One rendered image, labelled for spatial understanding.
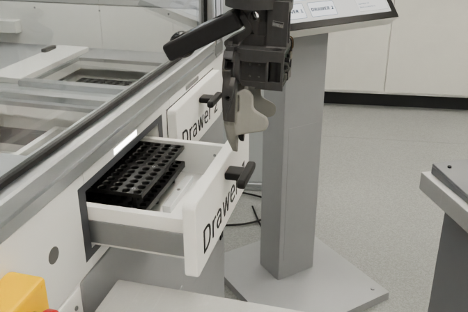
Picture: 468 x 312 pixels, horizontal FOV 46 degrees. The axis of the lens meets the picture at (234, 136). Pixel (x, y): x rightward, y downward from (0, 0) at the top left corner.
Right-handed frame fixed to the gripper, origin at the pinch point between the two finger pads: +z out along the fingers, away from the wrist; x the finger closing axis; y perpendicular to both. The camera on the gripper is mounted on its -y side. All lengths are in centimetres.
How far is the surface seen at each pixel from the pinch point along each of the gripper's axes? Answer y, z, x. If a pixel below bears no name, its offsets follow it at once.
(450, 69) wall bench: 69, 67, 300
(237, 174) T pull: 1.0, 5.3, -1.3
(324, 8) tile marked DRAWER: 3, -4, 88
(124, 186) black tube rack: -14.1, 6.6, -7.2
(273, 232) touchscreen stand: -8, 75, 91
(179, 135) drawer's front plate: -15.1, 9.2, 18.3
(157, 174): -11.2, 6.8, -2.0
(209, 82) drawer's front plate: -15.1, 4.7, 37.5
